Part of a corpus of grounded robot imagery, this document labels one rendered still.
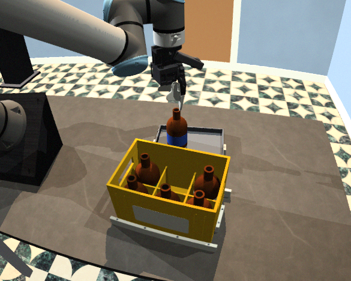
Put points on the brown bottle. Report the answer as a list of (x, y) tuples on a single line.
[(199, 201), (177, 130), (147, 172), (132, 184), (208, 182), (166, 193)]

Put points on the yellow bottle crate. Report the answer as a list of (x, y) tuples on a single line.
[(178, 167)]

